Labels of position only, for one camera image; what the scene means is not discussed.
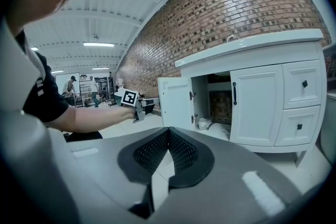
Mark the white sink countertop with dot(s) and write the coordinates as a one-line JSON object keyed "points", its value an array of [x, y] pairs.
{"points": [[249, 44]]}

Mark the white toilet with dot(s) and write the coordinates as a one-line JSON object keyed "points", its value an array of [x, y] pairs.
{"points": [[329, 126]]}

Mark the person's left forearm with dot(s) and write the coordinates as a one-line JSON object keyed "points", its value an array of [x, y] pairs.
{"points": [[99, 119]]}

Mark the white vanity cabinet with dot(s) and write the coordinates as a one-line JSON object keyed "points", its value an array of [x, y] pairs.
{"points": [[262, 53]]}

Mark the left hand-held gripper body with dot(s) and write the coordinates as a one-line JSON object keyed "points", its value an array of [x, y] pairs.
{"points": [[130, 97]]}

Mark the metal shelf rack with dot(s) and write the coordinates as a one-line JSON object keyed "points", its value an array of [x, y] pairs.
{"points": [[84, 86]]}

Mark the white cup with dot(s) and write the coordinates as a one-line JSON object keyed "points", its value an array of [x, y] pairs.
{"points": [[202, 123]]}

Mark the white mannequin bust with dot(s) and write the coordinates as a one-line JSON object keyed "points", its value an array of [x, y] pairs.
{"points": [[120, 84]]}

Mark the small white drawer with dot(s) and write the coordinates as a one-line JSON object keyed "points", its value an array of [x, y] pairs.
{"points": [[288, 133]]}

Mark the black rack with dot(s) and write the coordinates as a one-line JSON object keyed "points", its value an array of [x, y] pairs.
{"points": [[111, 86]]}

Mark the large white drawer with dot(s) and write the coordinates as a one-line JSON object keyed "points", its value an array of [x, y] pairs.
{"points": [[294, 97]]}

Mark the chrome faucet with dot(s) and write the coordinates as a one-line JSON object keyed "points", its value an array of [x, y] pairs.
{"points": [[232, 35]]}

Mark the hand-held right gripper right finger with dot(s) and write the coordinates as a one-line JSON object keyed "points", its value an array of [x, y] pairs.
{"points": [[223, 191]]}

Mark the white cabinet door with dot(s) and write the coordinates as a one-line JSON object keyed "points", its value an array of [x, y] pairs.
{"points": [[257, 105], [174, 102]]}

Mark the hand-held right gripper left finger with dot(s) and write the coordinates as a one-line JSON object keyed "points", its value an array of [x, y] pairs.
{"points": [[110, 178]]}

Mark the person's black T-shirt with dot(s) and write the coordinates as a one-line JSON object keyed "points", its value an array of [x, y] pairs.
{"points": [[47, 97]]}

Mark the black drawer knob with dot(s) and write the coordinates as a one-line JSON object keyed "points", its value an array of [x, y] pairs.
{"points": [[304, 84], [299, 127]]}

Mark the whiteboard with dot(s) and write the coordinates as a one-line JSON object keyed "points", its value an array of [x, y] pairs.
{"points": [[61, 81]]}

